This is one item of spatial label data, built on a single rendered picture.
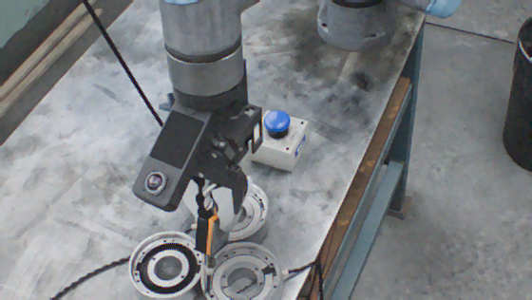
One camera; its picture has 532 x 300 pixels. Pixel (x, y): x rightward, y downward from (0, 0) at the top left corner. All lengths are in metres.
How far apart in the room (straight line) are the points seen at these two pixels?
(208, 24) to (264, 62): 0.59
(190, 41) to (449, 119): 1.66
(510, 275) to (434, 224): 0.27
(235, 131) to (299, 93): 0.42
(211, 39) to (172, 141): 0.12
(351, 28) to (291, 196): 0.35
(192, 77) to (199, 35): 0.05
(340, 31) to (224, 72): 0.57
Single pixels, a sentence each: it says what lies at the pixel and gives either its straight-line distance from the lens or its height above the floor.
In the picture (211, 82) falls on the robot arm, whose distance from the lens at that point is 0.58.
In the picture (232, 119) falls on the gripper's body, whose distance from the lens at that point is 0.67.
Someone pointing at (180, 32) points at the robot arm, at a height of 1.20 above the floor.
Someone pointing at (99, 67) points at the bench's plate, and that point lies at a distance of 1.21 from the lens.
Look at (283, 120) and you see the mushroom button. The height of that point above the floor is 0.87.
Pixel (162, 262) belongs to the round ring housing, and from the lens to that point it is 0.86.
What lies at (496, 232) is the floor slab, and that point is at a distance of 1.89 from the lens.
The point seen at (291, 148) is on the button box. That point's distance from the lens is 0.91.
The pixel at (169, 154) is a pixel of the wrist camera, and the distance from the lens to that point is 0.61.
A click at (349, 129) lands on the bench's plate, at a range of 1.00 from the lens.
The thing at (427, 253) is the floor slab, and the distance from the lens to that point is 1.81.
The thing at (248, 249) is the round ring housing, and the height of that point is 0.83.
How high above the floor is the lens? 1.53
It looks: 48 degrees down
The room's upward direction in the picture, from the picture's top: 8 degrees counter-clockwise
